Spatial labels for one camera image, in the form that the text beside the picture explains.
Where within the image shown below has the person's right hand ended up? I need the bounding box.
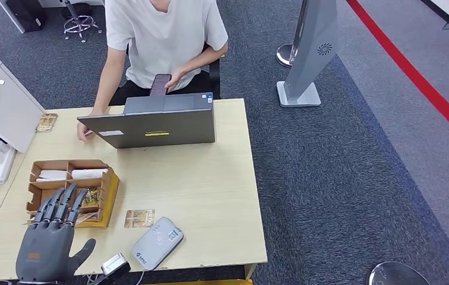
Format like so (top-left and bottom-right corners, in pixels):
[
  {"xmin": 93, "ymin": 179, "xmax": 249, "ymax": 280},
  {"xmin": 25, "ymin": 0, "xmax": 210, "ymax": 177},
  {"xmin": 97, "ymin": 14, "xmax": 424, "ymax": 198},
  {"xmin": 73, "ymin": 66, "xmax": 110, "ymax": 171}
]
[{"xmin": 76, "ymin": 118, "xmax": 96, "ymax": 143}]

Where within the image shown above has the person's left hand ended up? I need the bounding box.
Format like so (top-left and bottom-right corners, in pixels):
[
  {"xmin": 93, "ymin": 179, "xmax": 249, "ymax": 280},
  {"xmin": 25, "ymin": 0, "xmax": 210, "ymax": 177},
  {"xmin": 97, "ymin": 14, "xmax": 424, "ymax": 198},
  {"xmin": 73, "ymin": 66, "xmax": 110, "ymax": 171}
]
[{"xmin": 164, "ymin": 66, "xmax": 188, "ymax": 93}]

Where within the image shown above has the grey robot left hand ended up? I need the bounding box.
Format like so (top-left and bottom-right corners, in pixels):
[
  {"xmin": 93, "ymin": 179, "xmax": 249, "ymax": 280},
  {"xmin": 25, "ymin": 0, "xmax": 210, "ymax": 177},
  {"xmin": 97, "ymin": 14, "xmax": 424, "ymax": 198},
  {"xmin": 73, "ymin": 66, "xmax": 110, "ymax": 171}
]
[{"xmin": 15, "ymin": 183, "xmax": 97, "ymax": 284}]

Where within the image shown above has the black smartphone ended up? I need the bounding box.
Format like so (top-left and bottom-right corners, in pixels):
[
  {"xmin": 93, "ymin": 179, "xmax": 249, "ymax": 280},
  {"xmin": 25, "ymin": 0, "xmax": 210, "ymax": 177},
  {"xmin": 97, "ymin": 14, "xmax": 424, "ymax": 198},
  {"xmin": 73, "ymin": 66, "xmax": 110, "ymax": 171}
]
[{"xmin": 150, "ymin": 73, "xmax": 173, "ymax": 97}]

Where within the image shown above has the wooden card organizer tray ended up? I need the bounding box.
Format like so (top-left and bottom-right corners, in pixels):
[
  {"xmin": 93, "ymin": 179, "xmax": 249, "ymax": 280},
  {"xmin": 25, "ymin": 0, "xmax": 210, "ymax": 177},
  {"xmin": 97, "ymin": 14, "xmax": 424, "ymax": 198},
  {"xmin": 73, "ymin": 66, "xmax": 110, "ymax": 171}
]
[{"xmin": 26, "ymin": 159, "xmax": 120, "ymax": 230}]

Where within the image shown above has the person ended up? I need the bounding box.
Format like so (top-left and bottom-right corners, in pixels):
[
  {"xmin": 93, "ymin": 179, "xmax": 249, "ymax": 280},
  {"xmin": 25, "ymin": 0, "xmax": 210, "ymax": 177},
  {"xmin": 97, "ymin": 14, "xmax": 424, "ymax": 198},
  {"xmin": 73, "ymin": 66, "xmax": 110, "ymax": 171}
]
[{"xmin": 76, "ymin": 0, "xmax": 229, "ymax": 143}]

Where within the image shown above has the white card stack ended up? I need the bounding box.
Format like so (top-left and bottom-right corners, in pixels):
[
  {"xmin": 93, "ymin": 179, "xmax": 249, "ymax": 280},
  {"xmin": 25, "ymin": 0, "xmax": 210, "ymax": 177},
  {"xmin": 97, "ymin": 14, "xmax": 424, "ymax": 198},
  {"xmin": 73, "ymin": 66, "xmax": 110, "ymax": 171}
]
[
  {"xmin": 71, "ymin": 169, "xmax": 109, "ymax": 180},
  {"xmin": 37, "ymin": 170, "xmax": 68, "ymax": 182}
]

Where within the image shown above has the grey card reader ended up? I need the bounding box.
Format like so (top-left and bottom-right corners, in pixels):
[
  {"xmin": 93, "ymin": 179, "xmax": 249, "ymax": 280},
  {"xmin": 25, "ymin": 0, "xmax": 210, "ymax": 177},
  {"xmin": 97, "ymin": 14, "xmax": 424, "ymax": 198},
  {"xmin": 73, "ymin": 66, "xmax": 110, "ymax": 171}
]
[{"xmin": 131, "ymin": 216, "xmax": 184, "ymax": 272}]

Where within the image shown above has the black office chair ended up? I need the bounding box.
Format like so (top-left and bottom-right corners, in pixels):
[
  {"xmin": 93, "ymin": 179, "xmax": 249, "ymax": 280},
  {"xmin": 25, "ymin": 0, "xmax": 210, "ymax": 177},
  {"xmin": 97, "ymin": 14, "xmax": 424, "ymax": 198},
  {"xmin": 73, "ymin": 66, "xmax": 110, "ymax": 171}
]
[{"xmin": 119, "ymin": 39, "xmax": 222, "ymax": 101}]

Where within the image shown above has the grey laptop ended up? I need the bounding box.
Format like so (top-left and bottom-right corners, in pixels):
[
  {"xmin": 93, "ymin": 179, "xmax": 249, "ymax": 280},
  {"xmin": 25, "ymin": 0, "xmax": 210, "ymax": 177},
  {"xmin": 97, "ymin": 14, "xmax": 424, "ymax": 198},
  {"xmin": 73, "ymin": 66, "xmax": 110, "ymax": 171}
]
[{"xmin": 77, "ymin": 91, "xmax": 216, "ymax": 150}]

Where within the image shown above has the white cabinet box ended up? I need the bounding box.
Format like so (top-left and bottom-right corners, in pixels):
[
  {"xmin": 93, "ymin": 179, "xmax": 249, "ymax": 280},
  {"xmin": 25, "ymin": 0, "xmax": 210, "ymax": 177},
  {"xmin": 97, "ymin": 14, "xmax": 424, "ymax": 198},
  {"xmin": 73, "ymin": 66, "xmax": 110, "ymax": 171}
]
[{"xmin": 0, "ymin": 58, "xmax": 46, "ymax": 154}]

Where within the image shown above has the black bag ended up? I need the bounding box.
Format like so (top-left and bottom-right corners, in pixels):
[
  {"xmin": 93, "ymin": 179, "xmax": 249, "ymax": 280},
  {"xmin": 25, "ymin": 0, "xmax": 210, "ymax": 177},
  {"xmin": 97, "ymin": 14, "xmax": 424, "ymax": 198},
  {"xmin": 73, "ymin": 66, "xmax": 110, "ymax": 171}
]
[{"xmin": 4, "ymin": 0, "xmax": 48, "ymax": 33}]

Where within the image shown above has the white furniture leg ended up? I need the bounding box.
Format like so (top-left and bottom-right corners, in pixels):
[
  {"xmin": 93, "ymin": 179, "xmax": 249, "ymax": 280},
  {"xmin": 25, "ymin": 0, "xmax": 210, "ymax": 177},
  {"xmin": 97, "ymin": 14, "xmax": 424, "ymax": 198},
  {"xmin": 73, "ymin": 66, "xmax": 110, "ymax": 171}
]
[{"xmin": 0, "ymin": 0, "xmax": 26, "ymax": 34}]

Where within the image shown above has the grey kiosk stand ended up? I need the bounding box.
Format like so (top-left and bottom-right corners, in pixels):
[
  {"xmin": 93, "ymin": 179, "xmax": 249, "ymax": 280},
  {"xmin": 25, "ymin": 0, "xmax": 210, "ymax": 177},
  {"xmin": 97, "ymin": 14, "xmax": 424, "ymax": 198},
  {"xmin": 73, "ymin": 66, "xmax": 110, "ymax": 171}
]
[{"xmin": 276, "ymin": 0, "xmax": 340, "ymax": 108}]

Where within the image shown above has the yellow floor tape strip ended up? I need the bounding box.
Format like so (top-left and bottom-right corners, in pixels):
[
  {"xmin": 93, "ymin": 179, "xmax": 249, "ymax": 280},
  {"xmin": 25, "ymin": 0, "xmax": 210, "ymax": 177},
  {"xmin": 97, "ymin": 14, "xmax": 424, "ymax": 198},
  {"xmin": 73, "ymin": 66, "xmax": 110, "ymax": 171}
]
[{"xmin": 146, "ymin": 278, "xmax": 254, "ymax": 285}]

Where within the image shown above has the red floor tape line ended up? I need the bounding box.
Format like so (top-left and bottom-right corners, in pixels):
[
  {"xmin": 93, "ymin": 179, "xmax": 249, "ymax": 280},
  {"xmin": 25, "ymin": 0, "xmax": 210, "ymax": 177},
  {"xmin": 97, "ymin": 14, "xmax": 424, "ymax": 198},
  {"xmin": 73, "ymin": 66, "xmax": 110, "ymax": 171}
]
[{"xmin": 344, "ymin": 0, "xmax": 449, "ymax": 151}]

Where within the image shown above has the chrome round base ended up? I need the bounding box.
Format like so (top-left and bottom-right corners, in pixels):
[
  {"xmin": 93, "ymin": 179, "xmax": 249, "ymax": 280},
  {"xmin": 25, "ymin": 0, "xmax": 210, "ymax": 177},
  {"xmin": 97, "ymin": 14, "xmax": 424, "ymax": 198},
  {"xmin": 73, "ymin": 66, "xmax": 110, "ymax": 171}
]
[{"xmin": 366, "ymin": 261, "xmax": 431, "ymax": 285}]

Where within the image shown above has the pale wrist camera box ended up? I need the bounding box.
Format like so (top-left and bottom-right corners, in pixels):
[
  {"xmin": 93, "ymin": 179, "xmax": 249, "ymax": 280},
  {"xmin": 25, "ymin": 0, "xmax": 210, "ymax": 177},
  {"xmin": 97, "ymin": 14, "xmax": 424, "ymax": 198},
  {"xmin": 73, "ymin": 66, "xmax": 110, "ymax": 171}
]
[{"xmin": 100, "ymin": 252, "xmax": 128, "ymax": 276}]

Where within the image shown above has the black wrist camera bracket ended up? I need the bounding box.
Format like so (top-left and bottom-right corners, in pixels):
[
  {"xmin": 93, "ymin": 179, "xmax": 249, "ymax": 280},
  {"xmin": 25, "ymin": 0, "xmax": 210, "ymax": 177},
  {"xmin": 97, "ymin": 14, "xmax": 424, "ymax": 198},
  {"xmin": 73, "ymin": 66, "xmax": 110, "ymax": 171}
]
[{"xmin": 87, "ymin": 261, "xmax": 132, "ymax": 285}]

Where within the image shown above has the chrome stanchion post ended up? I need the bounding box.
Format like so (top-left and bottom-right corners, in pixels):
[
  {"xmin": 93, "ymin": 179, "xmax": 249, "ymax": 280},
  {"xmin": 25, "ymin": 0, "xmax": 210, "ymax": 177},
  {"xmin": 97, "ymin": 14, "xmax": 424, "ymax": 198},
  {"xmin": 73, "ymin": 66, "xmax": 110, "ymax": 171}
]
[{"xmin": 274, "ymin": 0, "xmax": 308, "ymax": 68}]

